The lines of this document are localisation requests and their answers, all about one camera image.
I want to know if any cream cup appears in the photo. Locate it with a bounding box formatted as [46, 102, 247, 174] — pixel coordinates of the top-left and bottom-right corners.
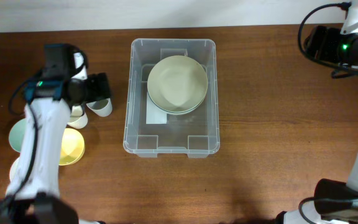
[67, 106, 88, 129]

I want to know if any cream white bowl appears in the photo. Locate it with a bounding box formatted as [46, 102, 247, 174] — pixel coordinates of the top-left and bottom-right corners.
[147, 55, 208, 98]

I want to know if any beige bowl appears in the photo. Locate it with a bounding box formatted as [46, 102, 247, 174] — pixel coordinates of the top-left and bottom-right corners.
[153, 97, 206, 115]

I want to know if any dark blue bowl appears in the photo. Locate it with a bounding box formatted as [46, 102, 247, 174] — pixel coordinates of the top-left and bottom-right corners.
[150, 95, 206, 114]

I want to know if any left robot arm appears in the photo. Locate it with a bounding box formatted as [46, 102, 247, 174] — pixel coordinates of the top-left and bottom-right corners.
[0, 73, 111, 224]

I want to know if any grey white cup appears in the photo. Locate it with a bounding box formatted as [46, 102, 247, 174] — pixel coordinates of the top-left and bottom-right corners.
[86, 98, 112, 117]

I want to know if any yellow small bowl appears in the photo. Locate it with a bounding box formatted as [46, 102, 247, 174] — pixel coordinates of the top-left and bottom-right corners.
[59, 128, 85, 166]

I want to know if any mint green small bowl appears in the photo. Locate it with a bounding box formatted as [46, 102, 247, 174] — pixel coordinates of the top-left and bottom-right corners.
[9, 119, 26, 152]

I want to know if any clear plastic storage bin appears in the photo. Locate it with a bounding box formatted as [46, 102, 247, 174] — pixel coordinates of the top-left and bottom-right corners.
[123, 39, 221, 158]

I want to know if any white small bowl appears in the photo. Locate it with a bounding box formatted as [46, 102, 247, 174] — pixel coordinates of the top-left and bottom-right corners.
[9, 158, 19, 181]

